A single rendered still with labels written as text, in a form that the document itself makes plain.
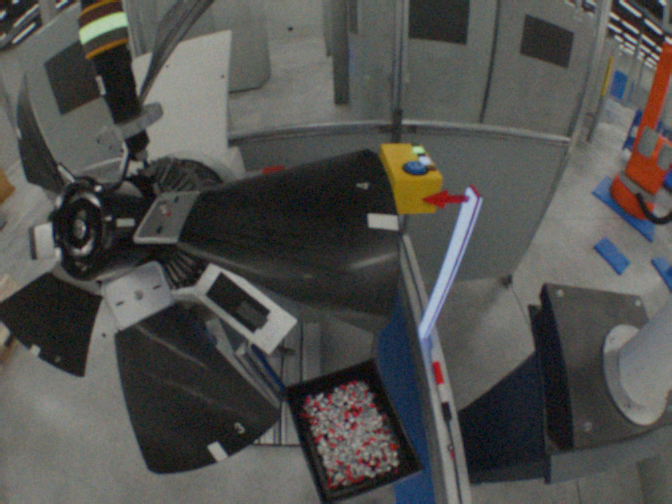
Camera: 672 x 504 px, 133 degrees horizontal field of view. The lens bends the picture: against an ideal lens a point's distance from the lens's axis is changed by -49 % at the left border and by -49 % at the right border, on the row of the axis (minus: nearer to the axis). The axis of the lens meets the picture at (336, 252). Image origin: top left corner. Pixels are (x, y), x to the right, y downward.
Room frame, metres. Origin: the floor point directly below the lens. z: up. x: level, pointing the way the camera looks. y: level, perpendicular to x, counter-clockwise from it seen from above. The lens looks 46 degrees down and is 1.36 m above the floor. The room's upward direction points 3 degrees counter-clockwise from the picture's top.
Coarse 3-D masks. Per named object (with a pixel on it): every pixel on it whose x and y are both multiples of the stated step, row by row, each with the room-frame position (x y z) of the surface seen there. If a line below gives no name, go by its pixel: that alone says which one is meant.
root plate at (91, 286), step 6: (54, 270) 0.18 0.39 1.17; (60, 270) 0.19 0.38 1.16; (60, 276) 0.18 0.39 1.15; (66, 276) 0.19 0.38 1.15; (72, 282) 0.19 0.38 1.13; (78, 282) 0.19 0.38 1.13; (84, 282) 0.20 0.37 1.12; (90, 282) 0.20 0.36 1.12; (84, 288) 0.19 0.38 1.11; (90, 288) 0.20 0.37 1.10; (96, 288) 0.20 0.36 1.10
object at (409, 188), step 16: (384, 144) 0.61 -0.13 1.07; (400, 144) 0.61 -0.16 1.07; (384, 160) 0.56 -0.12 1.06; (400, 160) 0.53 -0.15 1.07; (416, 160) 0.53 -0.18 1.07; (400, 176) 0.47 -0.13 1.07; (416, 176) 0.47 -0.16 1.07; (432, 176) 0.47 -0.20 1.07; (400, 192) 0.46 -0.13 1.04; (416, 192) 0.46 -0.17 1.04; (432, 192) 0.46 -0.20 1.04; (400, 208) 0.46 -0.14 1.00; (416, 208) 0.46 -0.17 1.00; (432, 208) 0.46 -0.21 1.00
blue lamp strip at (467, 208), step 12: (468, 192) 0.25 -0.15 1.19; (468, 204) 0.24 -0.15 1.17; (468, 216) 0.24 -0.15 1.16; (456, 228) 0.25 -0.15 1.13; (456, 240) 0.25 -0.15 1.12; (456, 252) 0.24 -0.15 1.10; (444, 264) 0.25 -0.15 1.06; (444, 276) 0.24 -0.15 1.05; (444, 288) 0.24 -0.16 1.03; (432, 300) 0.25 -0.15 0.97; (432, 312) 0.24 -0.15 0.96
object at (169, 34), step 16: (192, 0) 0.40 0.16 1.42; (208, 0) 0.35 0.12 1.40; (176, 16) 0.41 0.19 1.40; (192, 16) 0.34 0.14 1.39; (160, 32) 0.46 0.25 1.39; (176, 32) 0.35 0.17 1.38; (160, 48) 0.36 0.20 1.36; (160, 64) 0.31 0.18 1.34; (144, 80) 0.34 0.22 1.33; (144, 96) 0.29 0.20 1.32
